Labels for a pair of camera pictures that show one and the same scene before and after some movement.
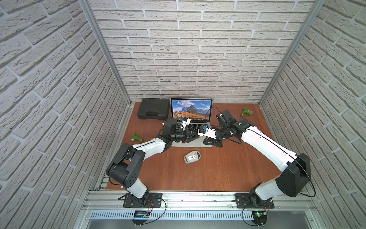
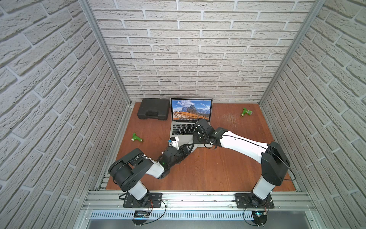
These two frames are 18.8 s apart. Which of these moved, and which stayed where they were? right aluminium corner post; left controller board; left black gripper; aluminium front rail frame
Moved: left black gripper
Stayed: right aluminium corner post; aluminium front rail frame; left controller board
